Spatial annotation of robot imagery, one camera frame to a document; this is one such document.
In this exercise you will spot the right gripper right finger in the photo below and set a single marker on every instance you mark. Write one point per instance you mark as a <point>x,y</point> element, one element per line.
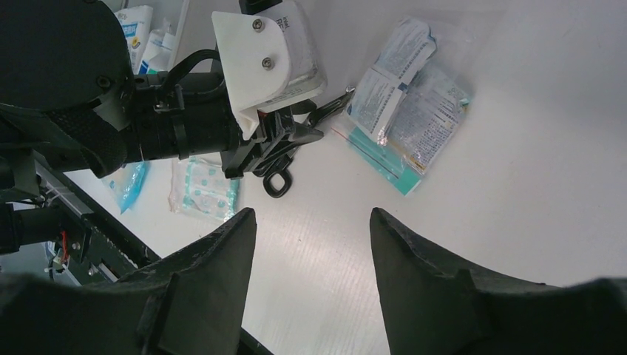
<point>434,301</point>

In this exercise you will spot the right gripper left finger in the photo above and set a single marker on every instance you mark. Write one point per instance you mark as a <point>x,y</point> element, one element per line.
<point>191,302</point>

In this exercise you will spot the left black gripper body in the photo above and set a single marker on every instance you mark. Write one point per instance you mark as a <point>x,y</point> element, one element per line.
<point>277,134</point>

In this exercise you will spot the black handled scissors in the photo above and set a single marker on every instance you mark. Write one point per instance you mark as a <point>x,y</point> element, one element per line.
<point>280,164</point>

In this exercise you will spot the clear bandage packet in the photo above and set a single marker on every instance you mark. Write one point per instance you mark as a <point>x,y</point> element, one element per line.
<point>200,189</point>

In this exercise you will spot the blue plaster packets bag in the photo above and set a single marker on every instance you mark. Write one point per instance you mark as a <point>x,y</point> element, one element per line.
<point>410,101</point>

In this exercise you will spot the blue cotton swab packet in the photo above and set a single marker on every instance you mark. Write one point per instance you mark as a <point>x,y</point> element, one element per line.
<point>125,184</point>

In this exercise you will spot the white gauze pad packet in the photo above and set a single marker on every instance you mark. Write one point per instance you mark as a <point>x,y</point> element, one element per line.
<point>135,23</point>

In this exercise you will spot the white plastic bottle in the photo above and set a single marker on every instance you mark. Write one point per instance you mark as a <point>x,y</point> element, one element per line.
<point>158,51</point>

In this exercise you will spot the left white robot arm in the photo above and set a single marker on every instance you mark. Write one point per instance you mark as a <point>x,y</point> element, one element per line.
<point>68,93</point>

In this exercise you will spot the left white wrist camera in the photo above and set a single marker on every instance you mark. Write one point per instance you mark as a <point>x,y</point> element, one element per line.
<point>269,61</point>

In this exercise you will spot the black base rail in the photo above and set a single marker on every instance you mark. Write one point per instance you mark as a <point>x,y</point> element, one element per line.
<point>101,249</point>

